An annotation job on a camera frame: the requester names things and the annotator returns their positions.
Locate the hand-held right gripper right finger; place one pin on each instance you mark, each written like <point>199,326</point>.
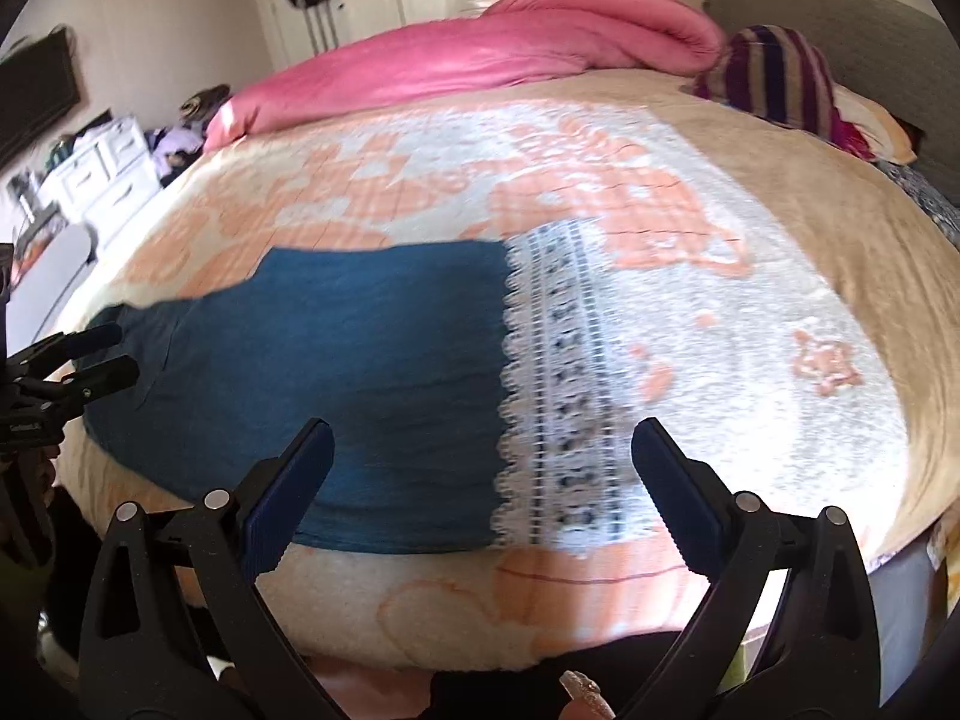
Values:
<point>675,502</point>

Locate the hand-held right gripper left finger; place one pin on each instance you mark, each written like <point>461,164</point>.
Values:
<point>289,491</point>

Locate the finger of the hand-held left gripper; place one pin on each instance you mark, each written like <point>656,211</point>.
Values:
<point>82,343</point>
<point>105,379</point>

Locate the person's right hand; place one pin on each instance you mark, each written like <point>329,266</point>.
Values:
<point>585,697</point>

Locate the pale grey chair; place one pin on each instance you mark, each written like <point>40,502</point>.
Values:
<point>60,270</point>

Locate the white drawer cabinet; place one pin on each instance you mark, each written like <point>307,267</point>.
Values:
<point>97,165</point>

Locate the pile of clothes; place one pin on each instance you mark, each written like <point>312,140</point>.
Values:
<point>184,135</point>

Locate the cream orange printed blanket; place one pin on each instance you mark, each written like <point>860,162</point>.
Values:
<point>750,277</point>

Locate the dark floral pillow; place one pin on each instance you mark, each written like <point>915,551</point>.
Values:
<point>926,199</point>

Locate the cream pillow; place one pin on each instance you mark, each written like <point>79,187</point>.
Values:
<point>877,124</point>

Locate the purple striped pillow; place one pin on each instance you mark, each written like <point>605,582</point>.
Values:
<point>780,79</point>

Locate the pink duvet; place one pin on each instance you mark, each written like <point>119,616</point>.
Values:
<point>450,60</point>

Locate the grey padded headboard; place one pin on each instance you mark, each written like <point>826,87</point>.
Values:
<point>847,22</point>

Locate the dark wall television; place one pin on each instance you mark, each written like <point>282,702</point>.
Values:
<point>34,97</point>

